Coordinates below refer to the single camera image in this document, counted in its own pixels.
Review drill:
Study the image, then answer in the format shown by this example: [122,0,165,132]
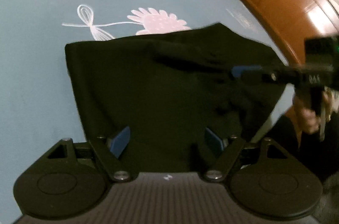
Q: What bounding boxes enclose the black drawstring pants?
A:
[65,24,285,172]

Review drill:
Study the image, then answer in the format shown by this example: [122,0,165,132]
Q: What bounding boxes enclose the black right sleeve forearm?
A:
[269,115,339,224]

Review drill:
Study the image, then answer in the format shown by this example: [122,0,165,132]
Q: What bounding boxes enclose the person right hand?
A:
[291,87,339,134]

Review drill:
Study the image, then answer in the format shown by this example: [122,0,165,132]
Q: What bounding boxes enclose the teal patterned bed sheet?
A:
[0,0,296,224]

